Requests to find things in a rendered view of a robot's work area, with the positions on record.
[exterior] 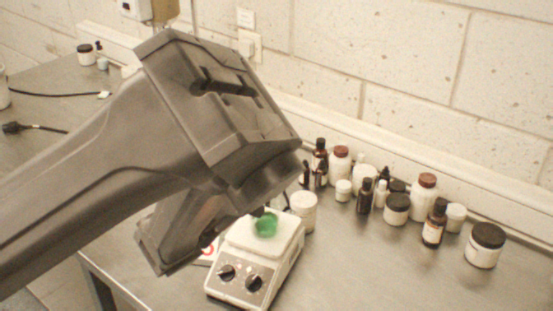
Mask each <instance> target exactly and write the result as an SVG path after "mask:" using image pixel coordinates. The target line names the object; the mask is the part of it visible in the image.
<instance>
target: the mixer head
mask: <svg viewBox="0 0 553 311"><path fill-rule="evenodd" d="M117 4H118V12H119V14H120V16H124V17H127V18H129V19H132V20H135V21H138V22H141V23H142V24H143V25H144V26H149V27H163V26H169V25H172V24H174V23H175V21H177V19H178V15H179V14H180V6H179V0H117Z"/></svg>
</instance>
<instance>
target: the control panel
mask: <svg viewBox="0 0 553 311"><path fill-rule="evenodd" d="M239 264H241V265H242V267H241V268H238V265H239ZM224 265H231V266H233V267H234V268H235V277H234V279H232V280H231V281H223V280H222V279H221V278H220V277H219V276H218V275H217V274H216V273H217V272H218V271H219V270H220V269H221V268H222V267H223V266H224ZM248 267H250V268H251V271H250V272H248V271H247V268H248ZM274 273H275V270H274V269H271V268H270V267H265V266H263V265H259V264H257V263H255V262H250V261H248V260H246V259H243V258H241V257H239V256H236V255H234V254H231V253H227V252H224V251H221V252H220V254H219V256H218V259H217V261H216V265H215V266H214V268H213V270H212V273H211V275H210V278H209V280H208V282H207V286H208V287H211V288H212V289H215V290H219V291H220V292H223V293H226V294H228V295H232V296H234V297H236V299H240V300H243V301H245V302H247V303H250V304H253V305H255V306H258V307H260V308H261V307H262V306H263V301H264V300H265V297H266V294H267V290H268V288H269V286H270V284H271V281H272V278H273V275H274ZM251 274H258V275H259V277H260V278H261V281H263V283H262V284H261V286H260V288H259V289H258V290H255V291H250V290H248V289H247V288H245V286H244V285H245V280H246V278H247V277H248V276H249V275H251Z"/></svg>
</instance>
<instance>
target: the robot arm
mask: <svg viewBox="0 0 553 311"><path fill-rule="evenodd" d="M132 51H133V52H134V53H135V54H136V56H137V58H138V59H139V61H140V62H141V64H142V66H143V67H142V68H140V69H139V70H137V71H136V72H134V74H132V75H131V76H130V77H128V78H125V79H124V80H123V81H121V82H120V84H119V85H118V88H117V90H116V91H115V92H114V93H113V94H112V95H111V96H110V97H109V98H108V99H107V100H106V101H105V102H104V103H103V104H102V105H101V106H100V107H99V108H98V109H97V110H96V111H95V112H94V113H93V114H92V115H90V116H89V117H88V118H87V119H85V120H84V121H83V122H82V123H80V124H79V125H78V126H77V127H75V128H74V129H73V130H71V131H70V132H69V133H68V134H67V135H65V137H63V138H62V139H61V140H59V141H58V142H56V143H55V144H53V145H52V146H51V147H49V148H48V149H46V150H44V151H42V152H41V153H39V154H38V155H37V156H35V157H34V158H32V159H30V160H28V161H27V162H26V163H25V164H23V165H21V166H20V167H18V168H16V169H14V170H13V171H12V172H11V173H9V174H7V175H6V176H4V177H2V178H1V179H0V303H1V302H3V301H4V300H6V299H7V298H9V297H10V296H12V295H14V294H15V293H16V292H17V291H19V290H21V289H22V288H24V287H25V286H27V285H29V284H30V283H31V282H32V281H34V280H36V279H37V278H39V277H40V276H41V275H43V274H44V273H46V272H47V271H48V270H50V269H51V268H53V267H55V266H56V265H58V264H59V263H60V262H62V261H63V260H65V259H66V258H68V257H70V256H71V255H73V254H74V253H75V252H77V251H78V250H80V249H81V248H83V247H85V246H86V245H88V244H89V243H90V242H92V241H93V240H95V239H97V238H98V237H100V236H101V235H102V234H104V233H105V232H107V231H108V230H110V229H112V228H113V227H115V226H116V225H117V224H119V223H120V222H122V221H124V220H126V219H127V218H129V217H131V216H133V215H135V214H136V213H138V212H139V211H142V210H143V209H145V208H147V207H149V206H151V205H153V204H155V203H157V204H156V208H155V210H154V212H152V213H151V214H149V215H147V216H144V217H143V218H141V219H140V220H139V221H138V222H137V223H136V225H137V229H135V231H134V234H133V238H134V240H135V242H136V243H137V246H138V247H139V248H140V249H141V251H142V253H143V255H144V257H145V258H146V260H147V261H148V263H149V265H150V266H151V268H152V270H153V272H154V273H155V275H156V277H157V278H159V277H162V276H164V275H166V276H167V278H168V277H171V276H173V275H174V274H175V273H176V272H179V271H180V270H182V269H184V268H185V267H187V266H188V265H190V264H191V262H194V261H195V260H196V259H197V258H199V257H200V256H201V255H203V254H204V252H203V251H202V250H203V249H206V248H208V247H209V246H210V245H211V244H212V243H213V242H214V241H215V240H216V238H217V237H218V236H219V235H220V234H221V233H222V232H223V231H225V230H227V229H228V228H230V226H231V225H232V224H233V223H234V222H236V221H237V220H238V219H239V218H241V217H244V216H246V215H251V216H254V217H257V218H260V217H261V216H262V215H263V214H264V213H265V206H264V205H265V204H266V203H268V202H270V201H271V200H272V199H274V198H277V195H279V194H280V193H282V192H283V191H284V190H285V189H286V188H287V187H288V186H289V185H291V184H292V183H293V182H294V181H296V180H297V179H298V178H299V177H300V176H301V175H302V174H303V173H304V172H305V171H306V168H305V166H304V164H303V163H302V162H301V160H300V158H299V157H298V156H297V155H296V153H295V152H296V151H297V150H298V149H299V148H300V147H301V146H302V144H303V140H302V139H301V138H300V136H299V134H298V133H297V131H296V130H295V129H294V128H293V126H292V125H291V123H289V122H288V120H287V119H286V117H285V115H284V114H283V113H282V111H281V109H280V108H279V106H278V105H277V103H276V102H275V100H274V99H273V98H272V96H271V95H270V94H269V92H268V91H267V89H266V87H265V85H264V84H263V83H261V81H260V80H259V78H258V77H257V75H256V74H255V72H254V71H253V69H252V68H251V67H250V66H249V64H248V62H247V61H246V60H245V58H244V56H243V55H241V54H240V52H239V50H237V49H232V48H230V47H227V46H224V45H222V44H219V43H215V42H212V41H210V40H208V39H204V38H201V37H197V36H195V35H190V34H188V33H186V32H183V31H181V30H176V29H174V28H171V27H167V28H164V29H163V30H161V31H158V32H156V33H155V34H154V35H152V36H151V38H149V39H147V40H145V41H144V42H142V43H141V44H139V45H138V46H136V47H135V48H133V49H132Z"/></svg>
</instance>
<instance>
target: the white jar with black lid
mask: <svg viewBox="0 0 553 311"><path fill-rule="evenodd" d="M506 238H507V236H506V233H505V232H504V231H503V229H501V228H500V227H499V226H497V225H495V224H493V223H490V222H478V223H476V224H475V225H474V226H473V227H472V232H471V233H470V236H469V238H468V241H467V246H466V249H465V256H466V259H467V260H468V261H469V262H470V263H471V264H472V265H474V266H476V267H479V268H485V269H488V268H490V267H493V266H495V265H496V264H497V262H498V260H499V258H500V254H501V252H502V250H503V247H504V243H505V241H506Z"/></svg>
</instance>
